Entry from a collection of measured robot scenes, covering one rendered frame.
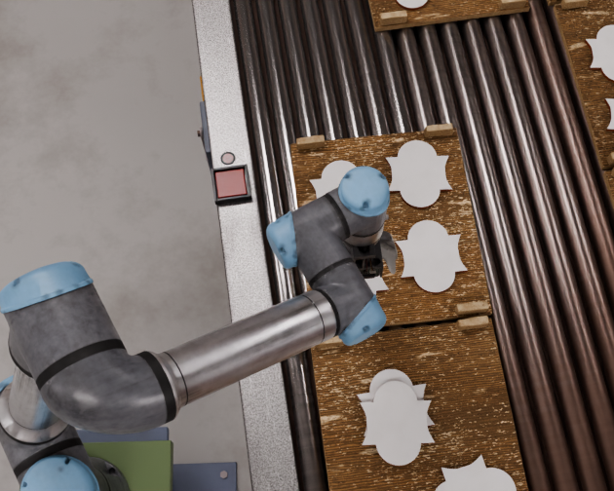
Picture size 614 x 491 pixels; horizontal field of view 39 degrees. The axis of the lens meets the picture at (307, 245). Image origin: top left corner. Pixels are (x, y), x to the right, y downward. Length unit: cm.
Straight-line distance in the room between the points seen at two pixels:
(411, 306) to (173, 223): 128
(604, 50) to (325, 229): 94
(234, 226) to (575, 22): 88
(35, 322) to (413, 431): 76
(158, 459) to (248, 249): 44
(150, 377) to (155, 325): 160
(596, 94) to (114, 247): 155
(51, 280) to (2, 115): 204
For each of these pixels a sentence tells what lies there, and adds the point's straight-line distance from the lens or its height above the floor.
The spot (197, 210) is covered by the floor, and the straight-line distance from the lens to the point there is 280.
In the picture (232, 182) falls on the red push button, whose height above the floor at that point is 93.
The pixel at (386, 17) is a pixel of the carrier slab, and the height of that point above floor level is 96.
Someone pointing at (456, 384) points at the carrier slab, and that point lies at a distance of 165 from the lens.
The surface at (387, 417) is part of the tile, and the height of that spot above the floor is 96.
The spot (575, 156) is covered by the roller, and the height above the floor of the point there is 92.
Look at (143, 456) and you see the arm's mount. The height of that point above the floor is 90.
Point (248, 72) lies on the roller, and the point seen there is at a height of 92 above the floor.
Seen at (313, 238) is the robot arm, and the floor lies 136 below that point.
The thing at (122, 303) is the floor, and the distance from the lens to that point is 273.
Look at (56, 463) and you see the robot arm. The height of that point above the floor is 114.
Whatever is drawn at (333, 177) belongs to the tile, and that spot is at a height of 95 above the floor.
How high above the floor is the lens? 253
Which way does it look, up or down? 68 degrees down
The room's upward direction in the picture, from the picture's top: 2 degrees counter-clockwise
